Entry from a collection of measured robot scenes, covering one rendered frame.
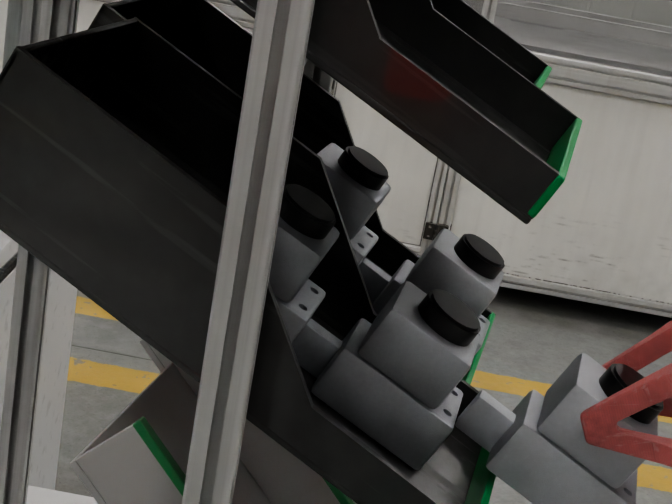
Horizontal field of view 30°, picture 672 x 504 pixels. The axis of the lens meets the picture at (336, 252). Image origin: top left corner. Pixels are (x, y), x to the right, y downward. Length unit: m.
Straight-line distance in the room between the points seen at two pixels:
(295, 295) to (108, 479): 0.12
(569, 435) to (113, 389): 2.85
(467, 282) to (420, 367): 0.14
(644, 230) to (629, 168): 0.23
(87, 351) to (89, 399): 0.30
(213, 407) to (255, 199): 0.09
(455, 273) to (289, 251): 0.16
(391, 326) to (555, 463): 0.10
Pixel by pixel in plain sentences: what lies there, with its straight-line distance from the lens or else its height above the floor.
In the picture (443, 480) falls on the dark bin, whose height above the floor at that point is 1.20.
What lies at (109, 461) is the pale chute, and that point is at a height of 1.19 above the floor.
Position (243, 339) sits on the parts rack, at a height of 1.28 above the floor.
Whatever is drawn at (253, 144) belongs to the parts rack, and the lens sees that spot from 0.48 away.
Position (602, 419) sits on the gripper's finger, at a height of 1.26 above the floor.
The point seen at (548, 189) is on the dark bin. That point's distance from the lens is 0.49.
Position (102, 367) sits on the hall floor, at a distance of 3.49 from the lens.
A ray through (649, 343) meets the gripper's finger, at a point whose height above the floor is 1.28.
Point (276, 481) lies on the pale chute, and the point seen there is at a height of 1.13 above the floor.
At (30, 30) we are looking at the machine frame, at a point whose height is 1.11.
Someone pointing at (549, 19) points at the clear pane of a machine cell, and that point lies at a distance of 4.27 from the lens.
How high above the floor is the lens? 1.48
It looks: 18 degrees down
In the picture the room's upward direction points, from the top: 10 degrees clockwise
